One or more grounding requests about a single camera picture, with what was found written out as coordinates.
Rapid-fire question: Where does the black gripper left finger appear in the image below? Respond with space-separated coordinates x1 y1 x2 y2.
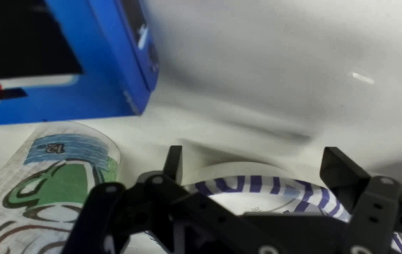
60 144 197 254

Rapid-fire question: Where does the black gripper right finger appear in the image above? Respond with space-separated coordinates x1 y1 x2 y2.
320 146 402 254

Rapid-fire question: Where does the blue patterned paper bowl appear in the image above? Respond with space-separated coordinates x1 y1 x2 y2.
183 161 402 254

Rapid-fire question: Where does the printed paper cup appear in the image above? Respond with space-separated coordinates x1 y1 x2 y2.
0 120 122 254

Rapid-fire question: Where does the blue cardboard box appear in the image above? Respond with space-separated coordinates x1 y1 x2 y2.
0 0 162 129

